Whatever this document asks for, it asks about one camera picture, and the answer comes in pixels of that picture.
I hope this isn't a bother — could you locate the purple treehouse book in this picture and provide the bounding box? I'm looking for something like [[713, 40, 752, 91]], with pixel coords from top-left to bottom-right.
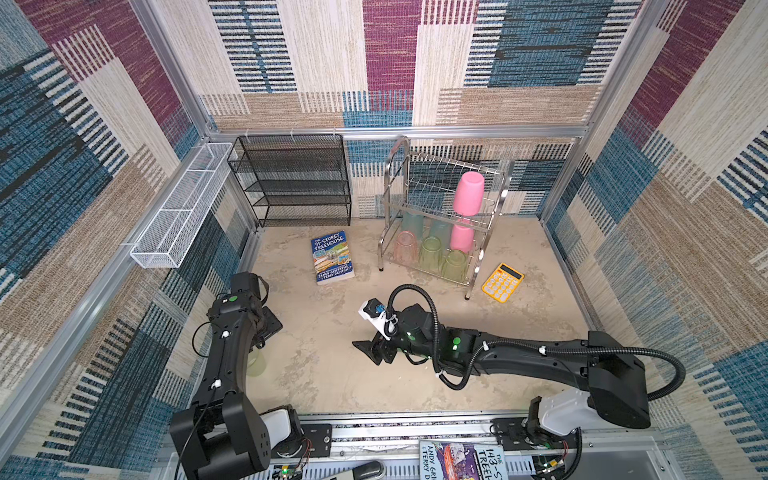
[[419, 440, 508, 480]]

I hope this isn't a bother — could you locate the teal cup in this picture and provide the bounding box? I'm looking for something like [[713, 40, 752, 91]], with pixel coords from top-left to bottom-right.
[[401, 211, 424, 241], [429, 219, 452, 248]]

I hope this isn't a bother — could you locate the black mesh shelf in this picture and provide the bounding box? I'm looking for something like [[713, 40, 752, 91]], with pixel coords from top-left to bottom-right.
[[228, 134, 352, 228]]

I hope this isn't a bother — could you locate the pink cup front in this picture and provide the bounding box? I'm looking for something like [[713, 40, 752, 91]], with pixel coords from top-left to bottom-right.
[[453, 171, 485, 217]]

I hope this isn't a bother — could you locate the frosted green cup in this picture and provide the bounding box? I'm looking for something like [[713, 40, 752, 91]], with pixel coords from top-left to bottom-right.
[[246, 349, 267, 377]]

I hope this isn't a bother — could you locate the clear pink cup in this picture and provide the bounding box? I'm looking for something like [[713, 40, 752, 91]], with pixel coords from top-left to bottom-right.
[[393, 230, 419, 266]]

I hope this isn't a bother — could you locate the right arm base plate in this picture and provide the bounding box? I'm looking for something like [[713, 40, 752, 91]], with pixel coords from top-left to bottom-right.
[[489, 417, 579, 451]]

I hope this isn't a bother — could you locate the silver metal dish rack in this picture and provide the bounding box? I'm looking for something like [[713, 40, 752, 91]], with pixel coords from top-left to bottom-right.
[[377, 136, 512, 300]]

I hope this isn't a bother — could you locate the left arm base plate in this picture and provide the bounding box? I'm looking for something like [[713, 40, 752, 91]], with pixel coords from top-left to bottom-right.
[[295, 423, 333, 459]]

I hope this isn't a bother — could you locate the white wire wall basket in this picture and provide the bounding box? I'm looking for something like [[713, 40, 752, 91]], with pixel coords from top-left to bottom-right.
[[130, 143, 233, 269]]

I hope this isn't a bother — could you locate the yellow calculator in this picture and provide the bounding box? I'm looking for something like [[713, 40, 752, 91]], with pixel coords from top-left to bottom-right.
[[482, 263, 525, 303]]

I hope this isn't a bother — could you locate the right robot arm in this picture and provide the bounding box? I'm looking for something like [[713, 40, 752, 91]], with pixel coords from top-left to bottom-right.
[[353, 284, 686, 442]]

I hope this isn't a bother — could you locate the blue treehouse book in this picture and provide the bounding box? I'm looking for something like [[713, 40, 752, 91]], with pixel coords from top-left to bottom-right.
[[311, 230, 355, 285]]

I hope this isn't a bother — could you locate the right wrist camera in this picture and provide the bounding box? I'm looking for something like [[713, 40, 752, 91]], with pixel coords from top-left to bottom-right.
[[358, 298, 390, 340]]

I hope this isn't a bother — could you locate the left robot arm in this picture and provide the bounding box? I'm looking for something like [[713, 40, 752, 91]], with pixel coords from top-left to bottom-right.
[[169, 272, 307, 479]]

